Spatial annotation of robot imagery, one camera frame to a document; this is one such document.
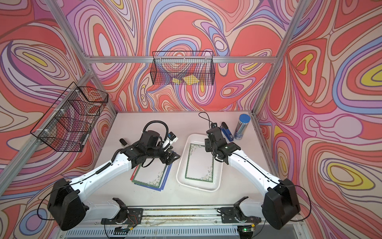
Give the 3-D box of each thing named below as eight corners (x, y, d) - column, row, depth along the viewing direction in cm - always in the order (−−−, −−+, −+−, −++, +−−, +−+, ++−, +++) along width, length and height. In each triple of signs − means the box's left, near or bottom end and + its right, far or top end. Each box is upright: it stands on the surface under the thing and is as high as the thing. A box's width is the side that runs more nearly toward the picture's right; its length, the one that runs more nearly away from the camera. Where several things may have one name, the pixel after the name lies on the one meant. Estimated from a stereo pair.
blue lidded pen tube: (234, 139, 104) (241, 122, 90) (232, 131, 109) (238, 113, 94) (244, 139, 104) (252, 122, 90) (241, 131, 109) (249, 113, 94)
